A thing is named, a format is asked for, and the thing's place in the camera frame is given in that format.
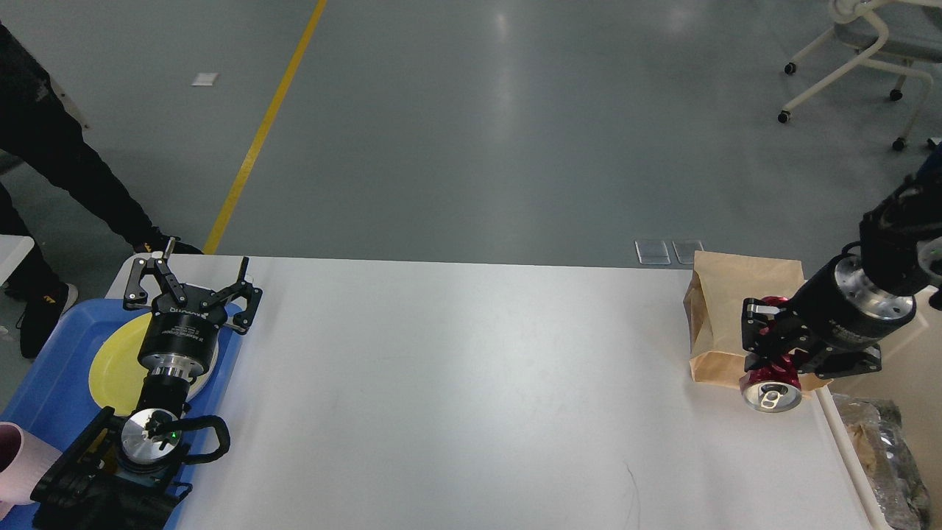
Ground beige plastic bin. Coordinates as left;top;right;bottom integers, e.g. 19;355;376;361
815;286;941;529

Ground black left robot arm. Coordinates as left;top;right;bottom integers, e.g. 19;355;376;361
31;238;263;529

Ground white office chair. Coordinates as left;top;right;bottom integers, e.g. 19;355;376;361
776;1;941;153

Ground blue plastic tray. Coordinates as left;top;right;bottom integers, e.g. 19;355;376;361
1;299;243;529

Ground pink plate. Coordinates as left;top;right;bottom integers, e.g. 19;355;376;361
186;343;219;402

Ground white floor tag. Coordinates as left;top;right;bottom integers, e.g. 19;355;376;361
191;71;219;87

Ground foil bag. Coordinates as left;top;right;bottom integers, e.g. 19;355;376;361
833;395;932;529

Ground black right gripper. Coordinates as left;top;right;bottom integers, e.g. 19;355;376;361
741;254;916;380

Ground small brown paper bag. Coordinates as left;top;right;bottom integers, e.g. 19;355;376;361
684;250;805;390

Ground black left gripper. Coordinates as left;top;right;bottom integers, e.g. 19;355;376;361
122;237;263;380

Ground yellow plastic plate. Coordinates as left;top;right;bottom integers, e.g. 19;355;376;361
88;313;151;417

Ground person at right edge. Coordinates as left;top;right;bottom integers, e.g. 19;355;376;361
919;135;942;175

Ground person in black clothes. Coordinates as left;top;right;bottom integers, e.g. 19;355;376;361
1;27;169;359

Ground white side table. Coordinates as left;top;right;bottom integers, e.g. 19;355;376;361
0;234;35;284

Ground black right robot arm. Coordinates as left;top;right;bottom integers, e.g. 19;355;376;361
741;169;941;384

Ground brown paper ball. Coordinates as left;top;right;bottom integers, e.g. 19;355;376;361
844;423;888;487

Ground pink ribbed cup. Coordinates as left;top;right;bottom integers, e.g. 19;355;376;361
1;422;62;519

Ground clear floor plate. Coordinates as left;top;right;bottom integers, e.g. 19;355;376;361
671;239;704;266
634;239;672;267

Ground clear floor plate left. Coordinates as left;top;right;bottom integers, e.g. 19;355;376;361
634;239;672;267

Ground red foil wrapper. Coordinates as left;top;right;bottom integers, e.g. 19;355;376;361
739;296;803;414

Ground dark green mug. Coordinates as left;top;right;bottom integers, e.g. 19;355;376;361
116;467;174;490

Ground clear floor plate right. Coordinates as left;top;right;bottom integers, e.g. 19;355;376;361
671;239;704;266

